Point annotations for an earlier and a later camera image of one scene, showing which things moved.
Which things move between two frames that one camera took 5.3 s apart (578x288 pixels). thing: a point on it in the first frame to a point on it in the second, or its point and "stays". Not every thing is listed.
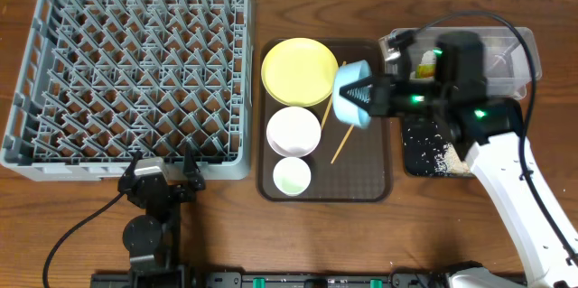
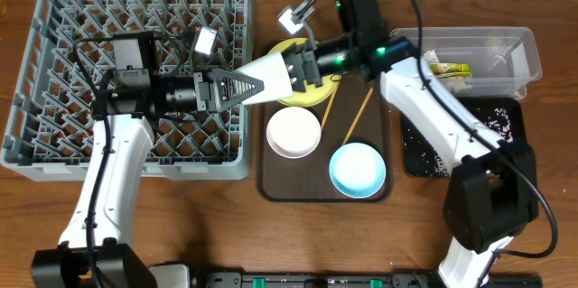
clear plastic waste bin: (508, 71) stays
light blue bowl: (346, 74) to (357, 170)
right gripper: (382, 88) to (302, 62)
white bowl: (293, 132) stays
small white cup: (292, 176) to (273, 71)
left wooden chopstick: (329, 107) stays
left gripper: (185, 197) to (200, 92)
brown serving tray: (349, 164) stays
